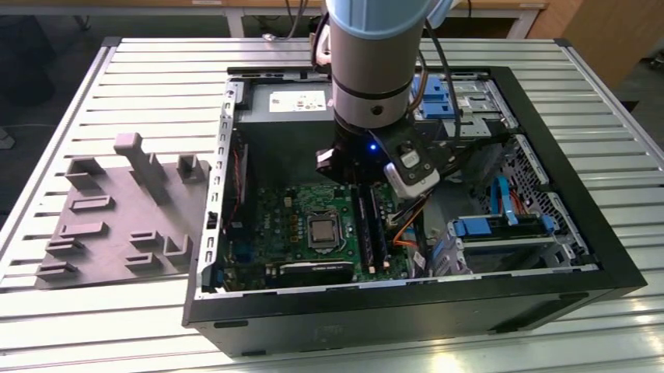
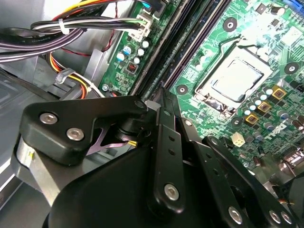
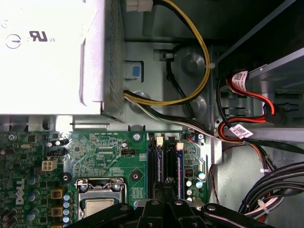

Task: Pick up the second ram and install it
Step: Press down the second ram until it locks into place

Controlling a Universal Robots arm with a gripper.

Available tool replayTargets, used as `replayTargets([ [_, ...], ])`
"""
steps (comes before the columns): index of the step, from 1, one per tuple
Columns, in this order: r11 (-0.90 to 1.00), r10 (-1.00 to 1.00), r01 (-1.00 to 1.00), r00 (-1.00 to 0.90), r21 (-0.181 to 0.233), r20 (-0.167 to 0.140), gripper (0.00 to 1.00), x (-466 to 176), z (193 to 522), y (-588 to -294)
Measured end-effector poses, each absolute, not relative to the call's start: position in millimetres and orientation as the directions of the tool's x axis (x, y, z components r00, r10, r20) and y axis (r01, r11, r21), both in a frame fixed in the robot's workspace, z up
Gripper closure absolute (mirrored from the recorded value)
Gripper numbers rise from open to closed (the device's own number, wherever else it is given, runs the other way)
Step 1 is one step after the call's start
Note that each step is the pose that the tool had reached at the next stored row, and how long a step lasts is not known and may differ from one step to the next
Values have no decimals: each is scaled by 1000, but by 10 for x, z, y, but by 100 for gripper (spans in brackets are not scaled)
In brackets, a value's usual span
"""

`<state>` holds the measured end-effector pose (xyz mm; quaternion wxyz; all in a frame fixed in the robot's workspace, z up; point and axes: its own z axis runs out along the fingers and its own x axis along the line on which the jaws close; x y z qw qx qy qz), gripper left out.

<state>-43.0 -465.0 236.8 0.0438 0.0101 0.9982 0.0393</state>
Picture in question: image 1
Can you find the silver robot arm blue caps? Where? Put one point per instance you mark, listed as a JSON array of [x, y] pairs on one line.
[[368, 58]]

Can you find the grey power supply unit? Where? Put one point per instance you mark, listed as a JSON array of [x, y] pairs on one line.
[[280, 147]]

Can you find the green motherboard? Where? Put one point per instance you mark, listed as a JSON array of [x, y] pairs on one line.
[[280, 202]]

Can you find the silver CPU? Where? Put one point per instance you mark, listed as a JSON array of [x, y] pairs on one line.
[[322, 231]]

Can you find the blue plastic drive latch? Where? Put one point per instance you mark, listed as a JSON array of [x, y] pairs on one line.
[[435, 107]]

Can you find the metal drive cage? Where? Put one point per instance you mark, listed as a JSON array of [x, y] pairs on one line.
[[477, 128]]

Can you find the black graphics card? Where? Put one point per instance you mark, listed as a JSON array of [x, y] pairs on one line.
[[317, 272]]

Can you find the hard disk in blue carrier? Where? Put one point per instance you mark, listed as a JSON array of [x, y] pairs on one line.
[[519, 227]]

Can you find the black open PC case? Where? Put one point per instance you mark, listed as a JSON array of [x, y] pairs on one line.
[[364, 322]]

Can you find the grey plastic parts rack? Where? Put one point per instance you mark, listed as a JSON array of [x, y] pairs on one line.
[[130, 217]]

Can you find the wooden cabinet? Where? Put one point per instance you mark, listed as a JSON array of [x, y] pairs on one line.
[[607, 39]]

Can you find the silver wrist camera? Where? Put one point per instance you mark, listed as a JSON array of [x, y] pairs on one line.
[[415, 175]]

